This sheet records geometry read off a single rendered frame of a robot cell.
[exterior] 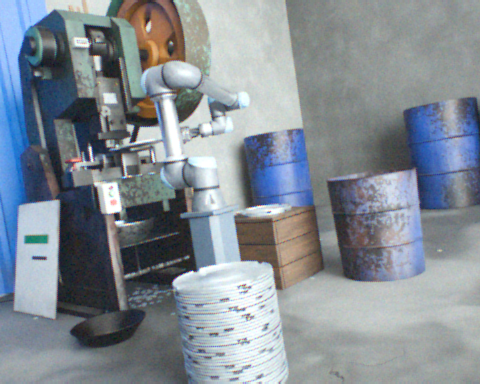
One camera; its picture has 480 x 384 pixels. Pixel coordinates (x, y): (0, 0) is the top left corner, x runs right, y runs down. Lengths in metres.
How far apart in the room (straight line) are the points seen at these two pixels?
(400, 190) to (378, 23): 3.30
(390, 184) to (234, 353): 1.19
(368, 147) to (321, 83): 0.93
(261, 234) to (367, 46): 3.42
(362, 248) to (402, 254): 0.17
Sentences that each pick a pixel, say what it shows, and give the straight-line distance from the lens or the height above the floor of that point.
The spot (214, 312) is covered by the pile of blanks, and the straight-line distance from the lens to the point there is 1.29.
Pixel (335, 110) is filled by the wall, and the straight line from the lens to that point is 5.54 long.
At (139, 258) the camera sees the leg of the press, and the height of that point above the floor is 0.15.
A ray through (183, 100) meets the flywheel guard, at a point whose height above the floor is 1.02.
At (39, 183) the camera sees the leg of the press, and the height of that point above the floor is 0.69.
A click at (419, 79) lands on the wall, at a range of 5.10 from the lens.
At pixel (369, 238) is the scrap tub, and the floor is 0.20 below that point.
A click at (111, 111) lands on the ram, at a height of 1.00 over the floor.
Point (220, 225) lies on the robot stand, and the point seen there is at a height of 0.38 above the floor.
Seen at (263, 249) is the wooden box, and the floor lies 0.20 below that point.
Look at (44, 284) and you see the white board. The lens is 2.74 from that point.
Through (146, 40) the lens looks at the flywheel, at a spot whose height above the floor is 1.42.
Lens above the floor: 0.61
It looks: 3 degrees down
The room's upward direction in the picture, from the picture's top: 9 degrees counter-clockwise
